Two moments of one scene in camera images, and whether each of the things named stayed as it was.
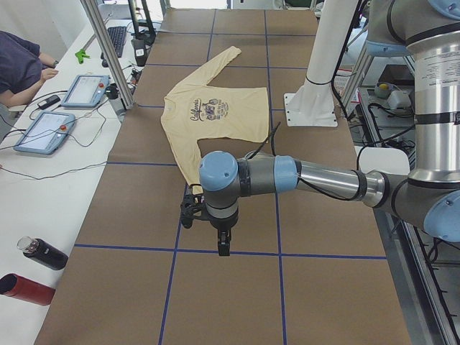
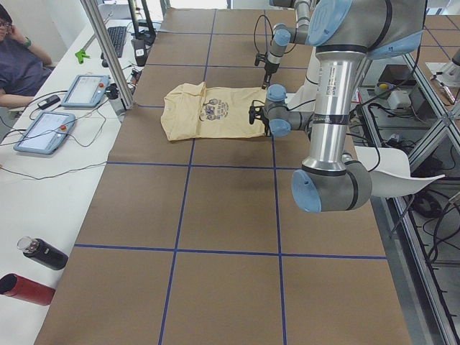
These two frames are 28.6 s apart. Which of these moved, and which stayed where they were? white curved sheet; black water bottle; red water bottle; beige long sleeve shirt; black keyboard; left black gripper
Moved: left black gripper; beige long sleeve shirt
Stayed: black keyboard; white curved sheet; red water bottle; black water bottle
